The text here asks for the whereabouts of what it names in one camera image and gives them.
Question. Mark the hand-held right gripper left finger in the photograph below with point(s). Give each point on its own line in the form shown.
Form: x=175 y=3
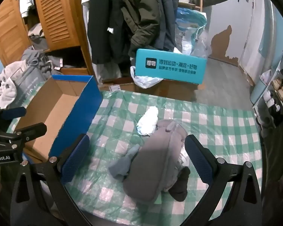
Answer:
x=76 y=155

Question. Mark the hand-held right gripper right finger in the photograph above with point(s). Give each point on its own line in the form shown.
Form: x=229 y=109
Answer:
x=199 y=160

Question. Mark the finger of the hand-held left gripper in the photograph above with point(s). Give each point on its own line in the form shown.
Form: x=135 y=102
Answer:
x=14 y=113
x=33 y=130

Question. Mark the blue-sided cardboard box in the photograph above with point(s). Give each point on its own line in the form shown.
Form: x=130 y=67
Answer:
x=49 y=113

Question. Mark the grey soft garment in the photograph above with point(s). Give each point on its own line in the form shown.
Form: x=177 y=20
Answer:
x=151 y=164

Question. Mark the light grey fleece garment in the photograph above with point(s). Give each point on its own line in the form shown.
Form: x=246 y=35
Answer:
x=7 y=87

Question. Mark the green checkered tablecloth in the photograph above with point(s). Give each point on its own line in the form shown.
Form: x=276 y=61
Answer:
x=214 y=134

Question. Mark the black sock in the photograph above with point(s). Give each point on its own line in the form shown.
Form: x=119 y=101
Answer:
x=179 y=188

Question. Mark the grey printed bag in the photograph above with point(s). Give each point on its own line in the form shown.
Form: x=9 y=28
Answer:
x=28 y=80

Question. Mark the blue-grey sock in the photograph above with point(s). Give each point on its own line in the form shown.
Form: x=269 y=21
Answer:
x=122 y=167

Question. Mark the grey hoodie pile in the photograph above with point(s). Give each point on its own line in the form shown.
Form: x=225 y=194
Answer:
x=37 y=61

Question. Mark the white crumpled plastic bag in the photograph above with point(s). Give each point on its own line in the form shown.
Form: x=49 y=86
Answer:
x=147 y=122

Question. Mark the wooden louvered wardrobe door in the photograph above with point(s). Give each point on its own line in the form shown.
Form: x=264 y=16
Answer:
x=56 y=16
x=7 y=33

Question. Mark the teal printed box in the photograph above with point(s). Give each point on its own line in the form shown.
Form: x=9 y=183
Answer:
x=172 y=77

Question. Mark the light grey coat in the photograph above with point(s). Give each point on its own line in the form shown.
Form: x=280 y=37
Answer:
x=107 y=73

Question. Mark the pair of white shoes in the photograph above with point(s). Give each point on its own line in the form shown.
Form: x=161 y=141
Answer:
x=271 y=102

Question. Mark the shoe rack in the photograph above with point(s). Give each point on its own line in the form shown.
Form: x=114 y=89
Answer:
x=280 y=108

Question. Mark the pair of brown shoes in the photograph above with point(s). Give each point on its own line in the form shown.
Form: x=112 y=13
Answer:
x=280 y=86

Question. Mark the clear blue-printed plastic bag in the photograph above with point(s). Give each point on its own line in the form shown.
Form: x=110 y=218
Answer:
x=191 y=35

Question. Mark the black hanging jacket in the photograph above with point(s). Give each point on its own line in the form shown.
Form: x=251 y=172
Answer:
x=103 y=23

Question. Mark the white hanging shirt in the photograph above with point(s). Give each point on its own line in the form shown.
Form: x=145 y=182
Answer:
x=85 y=2

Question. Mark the white door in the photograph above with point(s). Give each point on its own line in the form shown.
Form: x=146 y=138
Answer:
x=257 y=35

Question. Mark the dark navy hanging coat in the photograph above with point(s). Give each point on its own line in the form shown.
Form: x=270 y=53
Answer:
x=168 y=9

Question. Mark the olive green hanging jacket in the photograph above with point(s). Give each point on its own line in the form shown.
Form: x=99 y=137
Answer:
x=141 y=14

